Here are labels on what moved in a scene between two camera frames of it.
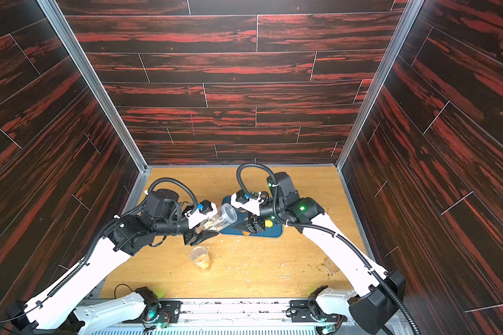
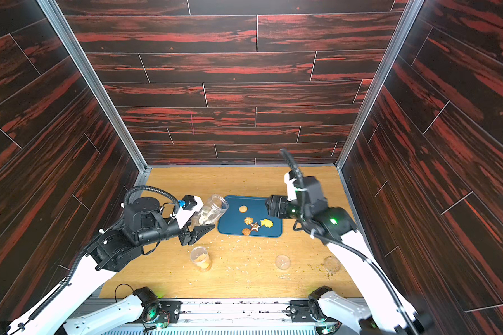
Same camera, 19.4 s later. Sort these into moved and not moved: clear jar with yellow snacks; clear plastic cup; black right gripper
Moved: black right gripper
Not moved: clear jar with yellow snacks; clear plastic cup
